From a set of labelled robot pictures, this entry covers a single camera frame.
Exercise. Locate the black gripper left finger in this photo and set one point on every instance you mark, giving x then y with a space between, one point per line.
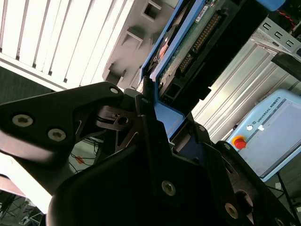
47 108

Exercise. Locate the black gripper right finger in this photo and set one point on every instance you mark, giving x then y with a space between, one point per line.
235 179

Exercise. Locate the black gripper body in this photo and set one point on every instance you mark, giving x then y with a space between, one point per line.
105 200

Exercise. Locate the hard disk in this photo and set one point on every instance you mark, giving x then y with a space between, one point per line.
223 47

